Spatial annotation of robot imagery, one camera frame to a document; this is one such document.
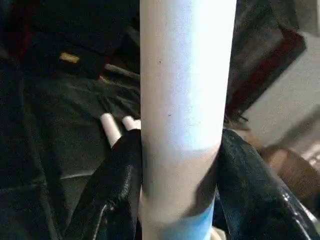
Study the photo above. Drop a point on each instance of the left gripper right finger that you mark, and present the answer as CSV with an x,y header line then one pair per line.
x,y
250,200

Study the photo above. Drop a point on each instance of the black work mat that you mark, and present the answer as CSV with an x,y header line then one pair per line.
x,y
50,125

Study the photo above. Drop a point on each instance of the dark metal rail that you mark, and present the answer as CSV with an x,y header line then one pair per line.
x,y
120,69

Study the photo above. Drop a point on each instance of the white plastic table leg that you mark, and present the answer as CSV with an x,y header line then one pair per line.
x,y
185,100
130,122
110,127

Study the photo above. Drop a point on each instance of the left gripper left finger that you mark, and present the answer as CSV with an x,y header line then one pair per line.
x,y
115,187

